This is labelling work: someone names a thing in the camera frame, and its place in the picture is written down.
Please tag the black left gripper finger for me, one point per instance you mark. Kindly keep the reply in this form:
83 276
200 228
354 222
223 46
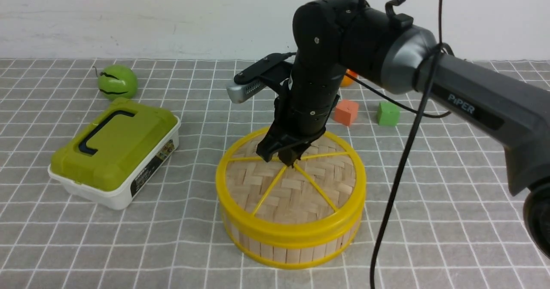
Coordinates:
268 147

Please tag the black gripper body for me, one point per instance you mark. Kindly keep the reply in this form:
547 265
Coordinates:
305 103

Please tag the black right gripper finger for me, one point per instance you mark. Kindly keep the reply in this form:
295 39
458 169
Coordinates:
290 155

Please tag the yellow bamboo steamer lid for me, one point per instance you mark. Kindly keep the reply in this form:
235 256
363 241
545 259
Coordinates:
317 200

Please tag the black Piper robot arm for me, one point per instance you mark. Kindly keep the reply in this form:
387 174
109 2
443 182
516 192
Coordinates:
386 48

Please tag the yellow bamboo steamer basket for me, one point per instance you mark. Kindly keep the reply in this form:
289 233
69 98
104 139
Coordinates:
294 255

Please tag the orange foam cube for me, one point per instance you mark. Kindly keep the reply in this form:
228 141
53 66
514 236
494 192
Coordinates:
346 112

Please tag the orange toy pear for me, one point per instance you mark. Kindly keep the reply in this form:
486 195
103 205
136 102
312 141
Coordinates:
348 79

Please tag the green foam cube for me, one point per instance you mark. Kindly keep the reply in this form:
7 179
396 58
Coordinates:
388 114

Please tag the green lidded white box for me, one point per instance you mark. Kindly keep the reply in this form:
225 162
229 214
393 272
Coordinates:
117 153

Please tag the green striped toy melon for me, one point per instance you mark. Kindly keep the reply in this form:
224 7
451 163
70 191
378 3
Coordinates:
117 81

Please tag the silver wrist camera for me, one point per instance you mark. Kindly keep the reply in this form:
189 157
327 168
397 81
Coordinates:
270 71

